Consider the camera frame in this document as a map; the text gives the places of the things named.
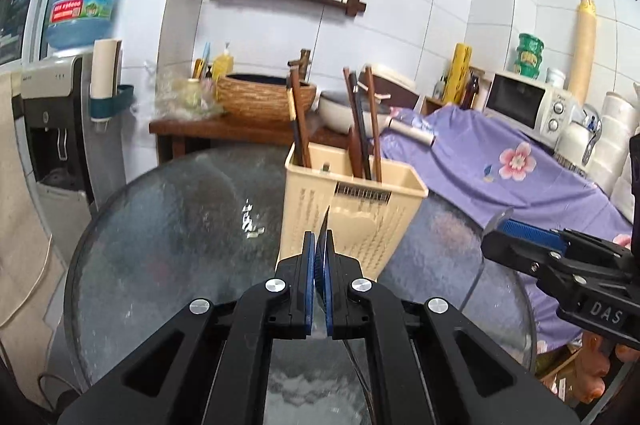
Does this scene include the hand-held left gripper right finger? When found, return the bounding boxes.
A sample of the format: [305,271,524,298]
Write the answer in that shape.
[320,229,583,425]

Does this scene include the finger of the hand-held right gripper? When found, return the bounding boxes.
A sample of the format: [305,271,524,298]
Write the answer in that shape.
[481,226,632,307]
[499,207,569,252]

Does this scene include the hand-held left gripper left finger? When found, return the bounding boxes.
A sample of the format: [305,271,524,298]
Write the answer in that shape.
[57,230,317,425]

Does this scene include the clear spoon with dark handle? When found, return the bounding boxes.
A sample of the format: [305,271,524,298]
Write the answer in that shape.
[320,204,375,412]

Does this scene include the cream plastic utensil holder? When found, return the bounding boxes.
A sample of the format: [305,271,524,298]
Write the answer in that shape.
[277,142,430,281]

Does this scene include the brown wooden chopstick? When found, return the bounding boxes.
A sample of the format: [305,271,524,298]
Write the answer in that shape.
[351,72,374,180]
[289,69,307,167]
[364,65,384,184]
[344,66,362,178]
[286,95,301,166]

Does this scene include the person's right hand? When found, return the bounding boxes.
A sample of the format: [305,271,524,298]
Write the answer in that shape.
[575,330,640,406]

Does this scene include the purple floral cloth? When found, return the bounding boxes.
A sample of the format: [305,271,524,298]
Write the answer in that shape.
[372,105,640,371]

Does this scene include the white thermos jug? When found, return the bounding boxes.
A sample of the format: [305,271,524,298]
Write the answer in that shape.
[555,108,604,167]

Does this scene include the white microwave oven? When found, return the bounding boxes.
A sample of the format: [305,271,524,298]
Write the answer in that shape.
[482,72,576,149]

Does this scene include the stacks of white paper bowls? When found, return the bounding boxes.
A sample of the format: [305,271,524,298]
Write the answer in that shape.
[590,80,640,217]

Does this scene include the brown glass bottle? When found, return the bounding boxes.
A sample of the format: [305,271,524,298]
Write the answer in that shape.
[462,72,480,109]

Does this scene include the white pot with glass lid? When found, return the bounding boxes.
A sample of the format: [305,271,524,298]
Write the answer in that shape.
[317,90,436,149]

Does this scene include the wooden crate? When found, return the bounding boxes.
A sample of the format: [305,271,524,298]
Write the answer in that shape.
[421,95,446,117]

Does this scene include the wooden side table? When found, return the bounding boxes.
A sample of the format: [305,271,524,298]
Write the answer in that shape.
[149,112,351,167]

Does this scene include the yellow wrap roll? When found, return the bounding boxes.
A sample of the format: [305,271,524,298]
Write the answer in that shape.
[442,44,474,106]

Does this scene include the woven wash basin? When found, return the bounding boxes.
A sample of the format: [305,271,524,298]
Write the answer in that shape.
[216,72,319,122]

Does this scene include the tall beige roll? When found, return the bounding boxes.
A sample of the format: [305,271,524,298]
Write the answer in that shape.
[567,0,599,106]

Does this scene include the bronze faucet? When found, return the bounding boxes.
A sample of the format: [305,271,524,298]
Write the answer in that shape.
[287,48,314,81]

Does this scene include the clear plastic bag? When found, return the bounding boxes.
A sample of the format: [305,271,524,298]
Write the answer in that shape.
[152,65,224,122]

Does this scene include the yellow soap dispenser bottle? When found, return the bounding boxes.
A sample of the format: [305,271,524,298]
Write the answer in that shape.
[212,42,235,81]

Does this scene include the teal cup holder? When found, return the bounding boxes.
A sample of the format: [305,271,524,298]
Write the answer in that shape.
[89,84,136,122]

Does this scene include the white paper cup sleeve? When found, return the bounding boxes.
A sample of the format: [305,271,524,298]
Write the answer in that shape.
[90,38,124,99]

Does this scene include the water dispenser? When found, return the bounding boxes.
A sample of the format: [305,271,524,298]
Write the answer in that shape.
[20,52,101,267]

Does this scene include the white framed window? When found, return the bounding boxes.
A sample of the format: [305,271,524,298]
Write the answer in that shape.
[0,0,62,67]

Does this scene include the black cable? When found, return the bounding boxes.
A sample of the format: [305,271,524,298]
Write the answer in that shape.
[37,372,82,412]

